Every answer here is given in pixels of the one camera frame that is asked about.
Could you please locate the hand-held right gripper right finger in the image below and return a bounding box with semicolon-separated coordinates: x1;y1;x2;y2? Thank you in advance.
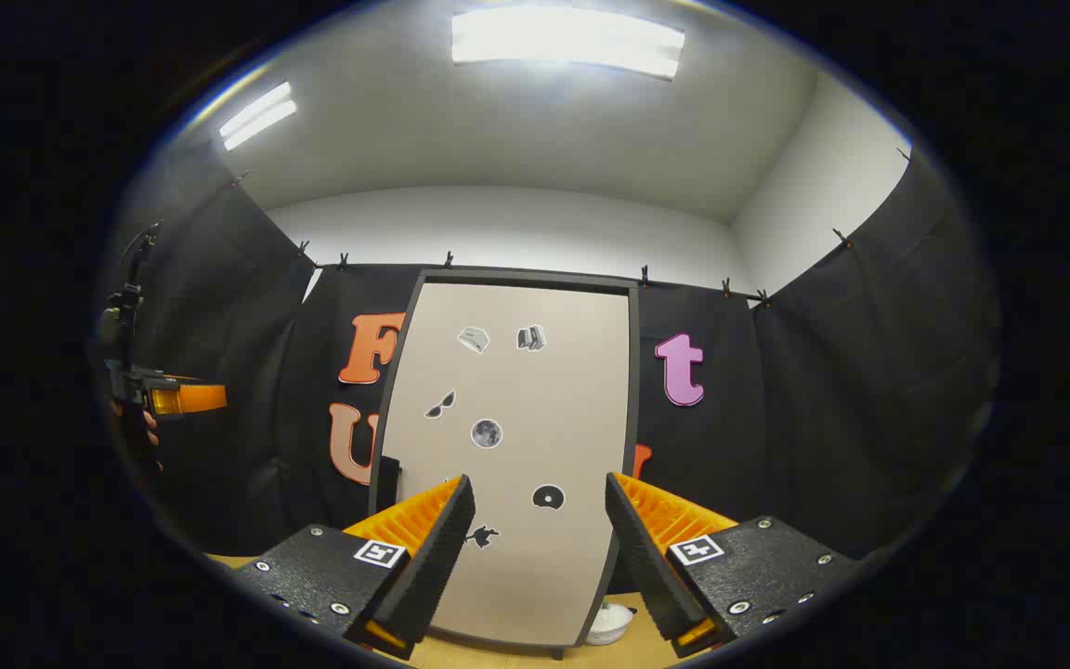
605;471;861;659

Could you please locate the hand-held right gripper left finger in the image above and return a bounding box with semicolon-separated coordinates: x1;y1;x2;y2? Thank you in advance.
228;474;477;662

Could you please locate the grey cabinet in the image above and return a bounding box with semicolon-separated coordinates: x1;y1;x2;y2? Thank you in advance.
368;268;640;661

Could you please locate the white ceramic jar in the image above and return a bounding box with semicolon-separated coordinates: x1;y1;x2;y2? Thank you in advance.
584;602;635;647

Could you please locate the black backdrop cloth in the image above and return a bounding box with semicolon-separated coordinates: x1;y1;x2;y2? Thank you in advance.
103;139;1000;577

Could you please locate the small ceiling light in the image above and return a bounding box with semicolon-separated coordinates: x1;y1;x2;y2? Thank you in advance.
219;82;298;151

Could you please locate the large ceiling light panel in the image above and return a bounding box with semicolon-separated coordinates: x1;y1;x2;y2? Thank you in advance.
451;7;686;80

